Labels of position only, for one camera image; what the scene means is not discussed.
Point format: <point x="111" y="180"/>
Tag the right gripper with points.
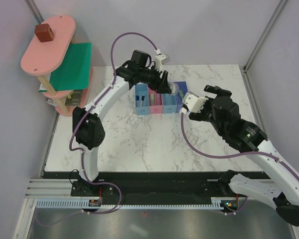
<point x="200" y="116"/>

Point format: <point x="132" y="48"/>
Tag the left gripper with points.
<point x="161" y="86"/>

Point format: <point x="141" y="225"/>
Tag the blue cap marker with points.
<point x="137" y="101"/>

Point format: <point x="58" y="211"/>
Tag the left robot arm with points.
<point x="87" y="130"/>

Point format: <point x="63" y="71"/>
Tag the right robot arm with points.
<point x="249" y="140"/>

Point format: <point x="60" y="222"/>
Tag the light blue bin leftmost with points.
<point x="142" y="107"/>

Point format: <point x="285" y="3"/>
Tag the light blue bin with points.
<point x="142" y="107"/>
<point x="169" y="103"/>

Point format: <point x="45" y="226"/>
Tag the purple plastic bin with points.
<point x="183" y="89"/>

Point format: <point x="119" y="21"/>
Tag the pink plastic bin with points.
<point x="158" y="108"/>

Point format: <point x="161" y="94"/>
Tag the black Canon setup booklet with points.
<point x="74" y="99"/>

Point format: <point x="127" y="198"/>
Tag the green folder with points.
<point x="74" y="71"/>

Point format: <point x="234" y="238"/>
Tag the pink wooden shelf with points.
<point x="42" y="58"/>

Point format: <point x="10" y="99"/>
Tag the brown wooden block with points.
<point x="44" y="32"/>

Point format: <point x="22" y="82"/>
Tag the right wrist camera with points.
<point x="193" y="102"/>

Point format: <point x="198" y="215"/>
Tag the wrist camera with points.
<point x="193" y="102"/>
<point x="160" y="60"/>

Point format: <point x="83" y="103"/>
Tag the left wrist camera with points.
<point x="160" y="60"/>

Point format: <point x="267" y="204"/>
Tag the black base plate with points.
<point x="151" y="187"/>

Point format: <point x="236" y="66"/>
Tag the white cable duct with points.
<point x="89" y="204"/>

